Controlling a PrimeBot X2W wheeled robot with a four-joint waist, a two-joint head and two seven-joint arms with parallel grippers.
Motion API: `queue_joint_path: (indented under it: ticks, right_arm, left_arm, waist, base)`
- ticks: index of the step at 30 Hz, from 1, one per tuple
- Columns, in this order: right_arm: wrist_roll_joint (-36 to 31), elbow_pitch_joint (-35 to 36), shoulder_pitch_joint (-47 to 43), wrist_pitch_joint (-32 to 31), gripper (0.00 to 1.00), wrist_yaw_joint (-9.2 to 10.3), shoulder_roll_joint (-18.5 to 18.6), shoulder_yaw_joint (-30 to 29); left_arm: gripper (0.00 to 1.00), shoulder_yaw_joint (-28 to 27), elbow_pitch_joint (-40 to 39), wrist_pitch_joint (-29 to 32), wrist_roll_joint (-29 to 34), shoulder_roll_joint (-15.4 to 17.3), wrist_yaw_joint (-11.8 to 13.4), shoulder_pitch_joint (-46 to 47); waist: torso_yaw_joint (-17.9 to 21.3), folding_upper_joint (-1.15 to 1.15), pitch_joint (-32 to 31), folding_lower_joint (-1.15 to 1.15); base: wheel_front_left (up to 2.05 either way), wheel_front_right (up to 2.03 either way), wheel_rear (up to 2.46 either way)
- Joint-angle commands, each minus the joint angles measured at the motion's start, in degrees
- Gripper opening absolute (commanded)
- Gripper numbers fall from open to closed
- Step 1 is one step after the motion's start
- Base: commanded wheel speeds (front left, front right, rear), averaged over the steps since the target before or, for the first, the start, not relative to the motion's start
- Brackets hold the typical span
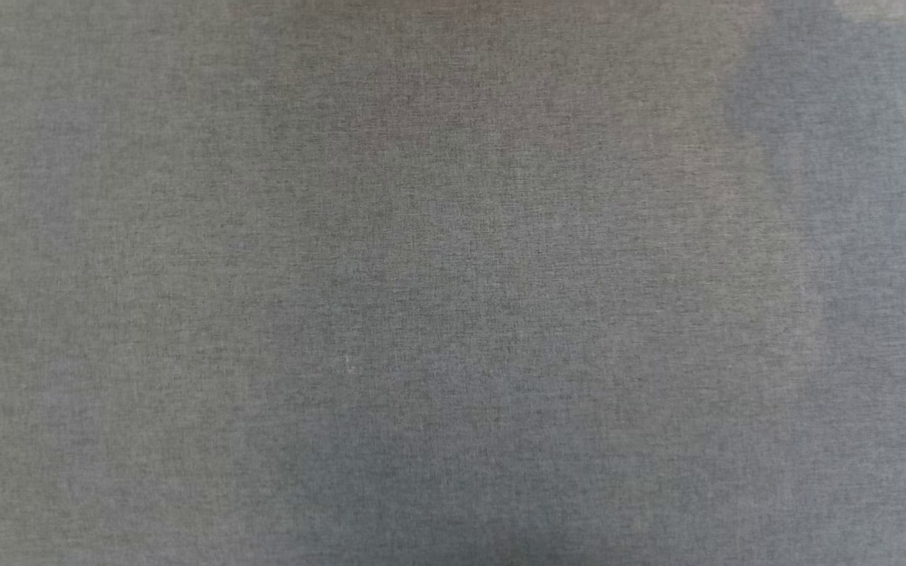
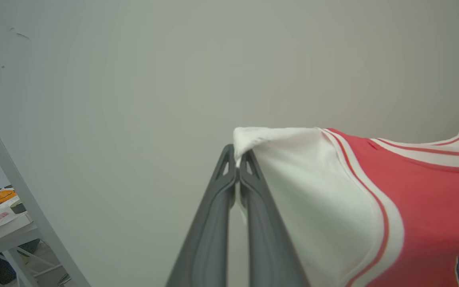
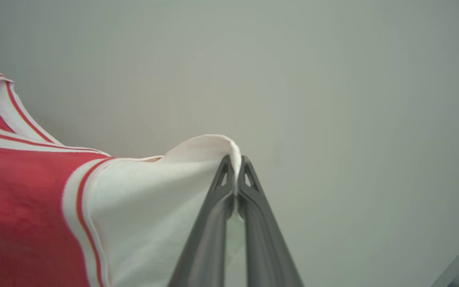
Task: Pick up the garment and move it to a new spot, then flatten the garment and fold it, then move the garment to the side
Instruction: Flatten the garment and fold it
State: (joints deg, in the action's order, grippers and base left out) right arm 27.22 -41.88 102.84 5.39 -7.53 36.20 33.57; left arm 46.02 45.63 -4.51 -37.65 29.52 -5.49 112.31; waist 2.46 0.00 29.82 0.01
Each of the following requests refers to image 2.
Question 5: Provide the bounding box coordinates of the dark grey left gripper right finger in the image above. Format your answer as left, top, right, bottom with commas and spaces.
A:
239, 149, 310, 287

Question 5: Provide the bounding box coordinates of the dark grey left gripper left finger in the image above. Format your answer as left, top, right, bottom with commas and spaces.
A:
165, 144, 238, 287

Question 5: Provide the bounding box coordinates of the red white basketball jersey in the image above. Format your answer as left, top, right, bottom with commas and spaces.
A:
233, 116, 459, 287

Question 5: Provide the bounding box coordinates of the white partition panel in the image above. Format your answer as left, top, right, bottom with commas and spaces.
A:
0, 0, 459, 287

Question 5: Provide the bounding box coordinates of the white desk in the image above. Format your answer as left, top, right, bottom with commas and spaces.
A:
0, 211, 71, 287

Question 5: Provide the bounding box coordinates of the grey partition frame post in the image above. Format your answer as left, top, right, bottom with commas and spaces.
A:
0, 90, 91, 287

